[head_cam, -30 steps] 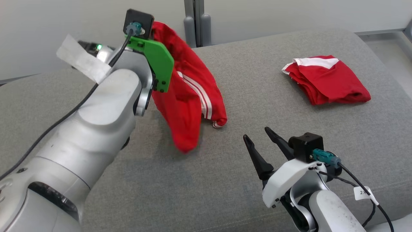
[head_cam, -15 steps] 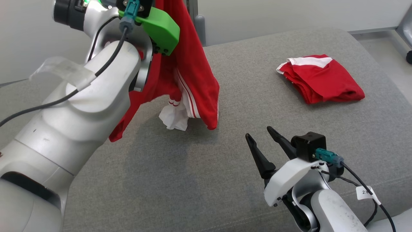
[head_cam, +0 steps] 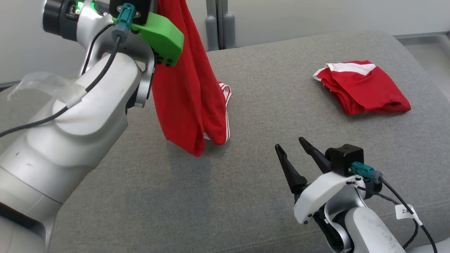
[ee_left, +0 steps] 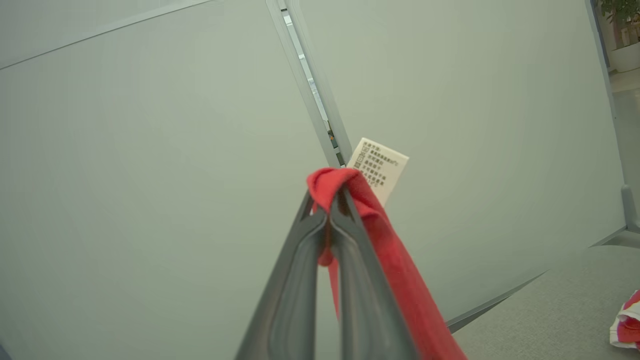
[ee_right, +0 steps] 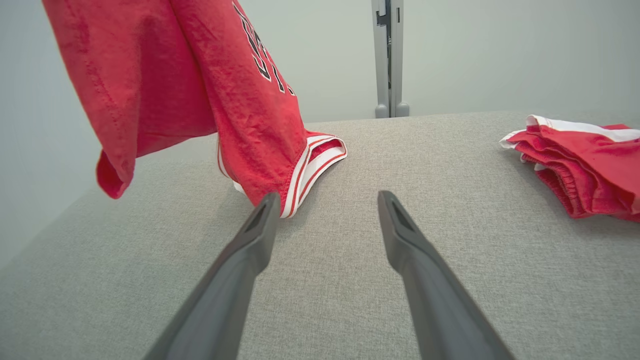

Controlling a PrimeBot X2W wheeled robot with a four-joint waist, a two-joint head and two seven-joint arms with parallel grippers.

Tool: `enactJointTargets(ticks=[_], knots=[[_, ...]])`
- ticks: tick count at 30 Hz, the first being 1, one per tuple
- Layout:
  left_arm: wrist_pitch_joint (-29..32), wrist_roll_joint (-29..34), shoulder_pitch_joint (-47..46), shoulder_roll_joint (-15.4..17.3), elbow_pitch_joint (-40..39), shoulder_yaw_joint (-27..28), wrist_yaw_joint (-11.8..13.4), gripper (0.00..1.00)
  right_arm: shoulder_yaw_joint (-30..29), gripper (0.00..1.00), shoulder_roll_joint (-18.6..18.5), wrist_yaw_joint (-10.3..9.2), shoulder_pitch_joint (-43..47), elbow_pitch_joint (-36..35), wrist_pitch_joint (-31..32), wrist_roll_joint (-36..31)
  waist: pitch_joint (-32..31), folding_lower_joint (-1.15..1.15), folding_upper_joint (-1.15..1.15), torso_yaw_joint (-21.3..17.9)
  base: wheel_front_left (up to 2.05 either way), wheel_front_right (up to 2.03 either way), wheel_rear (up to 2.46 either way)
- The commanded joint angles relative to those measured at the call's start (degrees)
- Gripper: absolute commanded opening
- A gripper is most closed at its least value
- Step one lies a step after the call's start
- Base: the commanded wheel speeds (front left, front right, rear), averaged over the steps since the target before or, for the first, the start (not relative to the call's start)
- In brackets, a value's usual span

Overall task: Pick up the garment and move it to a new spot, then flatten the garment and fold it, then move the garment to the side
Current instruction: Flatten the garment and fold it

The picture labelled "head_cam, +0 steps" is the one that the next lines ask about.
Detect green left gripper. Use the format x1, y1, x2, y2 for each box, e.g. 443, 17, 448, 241
112, 12, 185, 67

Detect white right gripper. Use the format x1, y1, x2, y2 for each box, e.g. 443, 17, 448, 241
275, 137, 367, 225

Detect red basketball jersey white trim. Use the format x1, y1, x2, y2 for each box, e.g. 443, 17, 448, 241
151, 0, 232, 158

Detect red shorts with white stripe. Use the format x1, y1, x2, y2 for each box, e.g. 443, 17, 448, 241
313, 60, 412, 116

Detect grey fabric sofa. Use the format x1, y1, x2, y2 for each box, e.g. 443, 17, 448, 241
0, 30, 450, 253

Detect teal left camera connector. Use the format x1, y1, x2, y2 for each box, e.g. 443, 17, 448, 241
111, 3, 136, 41

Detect teal camera connector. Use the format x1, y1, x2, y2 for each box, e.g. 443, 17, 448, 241
351, 162, 384, 184
111, 3, 136, 41

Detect grey metal rail with posts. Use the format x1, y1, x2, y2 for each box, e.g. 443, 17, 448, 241
205, 0, 236, 52

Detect teal right camera connector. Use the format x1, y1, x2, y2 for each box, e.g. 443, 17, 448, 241
351, 162, 384, 184

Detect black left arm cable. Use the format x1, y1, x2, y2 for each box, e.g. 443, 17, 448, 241
0, 33, 122, 138

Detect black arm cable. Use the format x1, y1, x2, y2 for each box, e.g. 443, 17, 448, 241
355, 177, 438, 253
0, 33, 122, 138

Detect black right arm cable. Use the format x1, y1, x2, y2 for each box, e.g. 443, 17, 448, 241
355, 177, 438, 253

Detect white label on right cable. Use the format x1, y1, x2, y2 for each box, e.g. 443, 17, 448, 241
394, 205, 423, 226

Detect clear tape on left cable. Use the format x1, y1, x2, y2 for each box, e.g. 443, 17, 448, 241
7, 71, 87, 108

